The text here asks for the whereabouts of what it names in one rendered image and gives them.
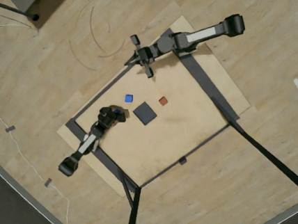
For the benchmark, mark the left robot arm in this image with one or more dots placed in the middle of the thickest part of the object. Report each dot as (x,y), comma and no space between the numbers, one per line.
(70,164)

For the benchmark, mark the brown cube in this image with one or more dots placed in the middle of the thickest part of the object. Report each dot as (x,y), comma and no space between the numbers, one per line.
(163,101)

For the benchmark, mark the blue cube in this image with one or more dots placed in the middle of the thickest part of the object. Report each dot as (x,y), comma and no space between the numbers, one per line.
(128,98)

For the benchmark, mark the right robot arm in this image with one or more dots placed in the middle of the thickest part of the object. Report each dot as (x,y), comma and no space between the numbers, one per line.
(184,41)

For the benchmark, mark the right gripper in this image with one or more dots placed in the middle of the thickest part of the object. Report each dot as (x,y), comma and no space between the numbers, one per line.
(154,49)

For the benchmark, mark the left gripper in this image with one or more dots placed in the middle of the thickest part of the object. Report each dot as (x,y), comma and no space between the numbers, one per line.
(120,116)

